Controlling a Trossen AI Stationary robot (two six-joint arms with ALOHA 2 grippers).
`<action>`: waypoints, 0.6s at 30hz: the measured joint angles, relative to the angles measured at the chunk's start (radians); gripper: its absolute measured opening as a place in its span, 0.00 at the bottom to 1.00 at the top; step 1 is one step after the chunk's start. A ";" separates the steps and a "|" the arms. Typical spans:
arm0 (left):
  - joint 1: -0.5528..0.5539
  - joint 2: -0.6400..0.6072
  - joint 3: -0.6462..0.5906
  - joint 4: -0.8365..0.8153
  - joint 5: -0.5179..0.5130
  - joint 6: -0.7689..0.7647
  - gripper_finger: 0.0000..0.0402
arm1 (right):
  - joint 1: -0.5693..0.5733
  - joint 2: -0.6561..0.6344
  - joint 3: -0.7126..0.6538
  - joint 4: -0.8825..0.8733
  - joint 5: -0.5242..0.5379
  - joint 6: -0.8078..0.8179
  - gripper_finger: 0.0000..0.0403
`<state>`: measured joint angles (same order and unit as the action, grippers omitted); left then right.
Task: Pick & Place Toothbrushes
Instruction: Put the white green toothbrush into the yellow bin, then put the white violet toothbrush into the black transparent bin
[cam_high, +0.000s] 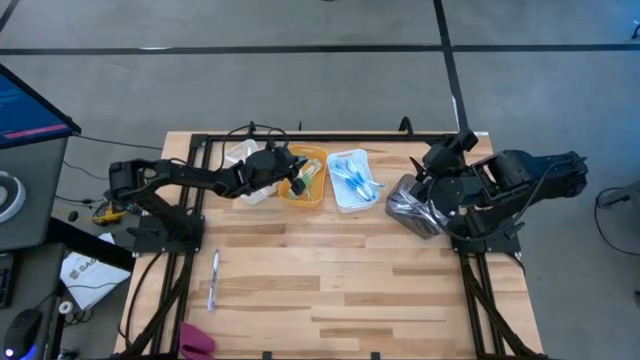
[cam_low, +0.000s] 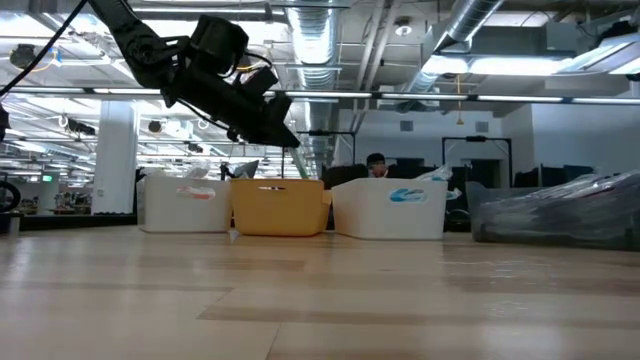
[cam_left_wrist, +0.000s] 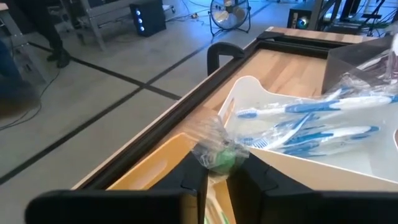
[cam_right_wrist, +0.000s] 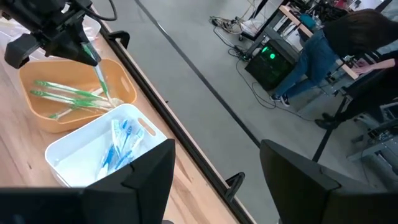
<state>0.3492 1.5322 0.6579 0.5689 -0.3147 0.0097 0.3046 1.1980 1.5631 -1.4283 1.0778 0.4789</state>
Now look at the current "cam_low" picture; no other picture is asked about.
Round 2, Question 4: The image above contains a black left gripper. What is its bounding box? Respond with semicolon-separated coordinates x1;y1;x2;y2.
164;62;301;149

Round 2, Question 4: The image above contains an orange toothbrush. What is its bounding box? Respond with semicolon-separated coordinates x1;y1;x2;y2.
175;186;217;201

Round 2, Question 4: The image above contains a blue toothbrush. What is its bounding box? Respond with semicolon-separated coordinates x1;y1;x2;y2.
414;164;464;201
389;188;430;204

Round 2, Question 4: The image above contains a grey translucent plastic bin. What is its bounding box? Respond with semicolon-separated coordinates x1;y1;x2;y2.
464;169;640;251

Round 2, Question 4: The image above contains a purple toothbrush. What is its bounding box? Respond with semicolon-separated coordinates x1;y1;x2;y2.
479;169;640;236

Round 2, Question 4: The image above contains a grey tilted monitor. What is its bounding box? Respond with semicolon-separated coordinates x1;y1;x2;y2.
219;159;261;179

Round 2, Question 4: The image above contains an orange plastic bin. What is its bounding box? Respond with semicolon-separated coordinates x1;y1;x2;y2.
229;178;332;238

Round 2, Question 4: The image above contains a person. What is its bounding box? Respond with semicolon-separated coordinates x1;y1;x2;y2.
365;152;396;180

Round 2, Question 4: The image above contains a white plastic bin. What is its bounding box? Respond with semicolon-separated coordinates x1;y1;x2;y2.
330;177;450;240
137;162;232;234

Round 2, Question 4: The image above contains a black office partition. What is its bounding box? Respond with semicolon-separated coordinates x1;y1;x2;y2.
394;157;446;181

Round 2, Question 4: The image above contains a LED light bar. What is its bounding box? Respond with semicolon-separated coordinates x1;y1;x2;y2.
0;85;640;105

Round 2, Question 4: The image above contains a white square pillar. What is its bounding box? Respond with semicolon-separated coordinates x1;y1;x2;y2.
91;99;140;215

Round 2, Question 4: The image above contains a silver ventilation duct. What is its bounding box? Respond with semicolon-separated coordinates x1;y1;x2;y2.
399;0;504;94
287;0;351;169

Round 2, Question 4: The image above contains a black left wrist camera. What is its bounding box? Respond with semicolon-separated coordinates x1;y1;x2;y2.
188;14;250;76

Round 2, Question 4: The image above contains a black rig frame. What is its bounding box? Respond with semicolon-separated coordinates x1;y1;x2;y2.
441;134;514;177

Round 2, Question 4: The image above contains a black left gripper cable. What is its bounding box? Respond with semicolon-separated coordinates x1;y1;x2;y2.
0;0;90;99

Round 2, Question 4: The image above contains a black ceiling cord reel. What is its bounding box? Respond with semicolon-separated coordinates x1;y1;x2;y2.
9;43;39;70

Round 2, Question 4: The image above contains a black curved hose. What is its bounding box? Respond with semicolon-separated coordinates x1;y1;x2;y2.
0;180;23;214

